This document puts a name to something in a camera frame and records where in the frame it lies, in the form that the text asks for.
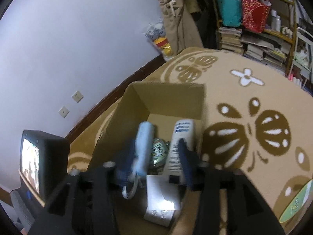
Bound white package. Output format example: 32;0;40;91
144;175;180;227

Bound white tube with blue text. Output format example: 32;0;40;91
163;119;195;185

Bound green cartoon earbuds case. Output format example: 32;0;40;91
149;138;170;169

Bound light blue cylindrical device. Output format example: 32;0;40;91
122;121;154;200

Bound brown cardboard box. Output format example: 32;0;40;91
87;80;248;235

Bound black monitor with screen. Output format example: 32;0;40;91
16;130;70;210

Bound round green white fan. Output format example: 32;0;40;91
279;179;312;223

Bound brown beige patterned rug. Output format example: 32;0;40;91
67;47;313;235

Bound stack of books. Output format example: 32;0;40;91
219;27;244;55

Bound beige hanging clothes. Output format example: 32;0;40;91
158;0;203;55

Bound yellow wooden shelf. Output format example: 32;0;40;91
213;0;297;73

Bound plastic bag of toys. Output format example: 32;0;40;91
144;21;174;61

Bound red patterned bag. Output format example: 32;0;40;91
241;0;272;33

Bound teal storage bag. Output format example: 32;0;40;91
217;0;242;28

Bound beige wall outlet lower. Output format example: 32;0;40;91
58;106;69;118

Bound beige wall outlet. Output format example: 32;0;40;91
58;106;69;118
72;90;84;103

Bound beige wall outlet upper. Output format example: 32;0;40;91
72;90;84;103

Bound white wire rack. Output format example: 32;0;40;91
289;27;312;89

